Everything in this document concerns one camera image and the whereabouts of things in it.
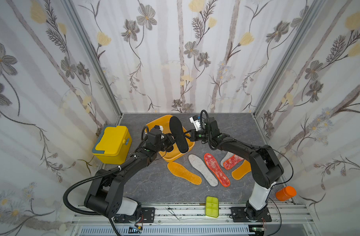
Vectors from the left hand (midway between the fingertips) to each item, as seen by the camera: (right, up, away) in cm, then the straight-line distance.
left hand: (178, 136), depth 84 cm
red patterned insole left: (+27, -25, +2) cm, 37 cm away
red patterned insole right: (+34, -17, +8) cm, 39 cm away
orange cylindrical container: (+55, -28, -11) cm, 63 cm away
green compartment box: (+18, -37, -8) cm, 42 cm away
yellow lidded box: (-38, -5, 0) cm, 39 cm away
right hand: (+4, +2, -1) cm, 5 cm away
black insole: (-1, +6, +2) cm, 7 cm away
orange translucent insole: (0, -22, +6) cm, 22 cm away
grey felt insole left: (+13, -19, +8) cm, 24 cm away
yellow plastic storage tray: (-11, +10, +23) cm, 28 cm away
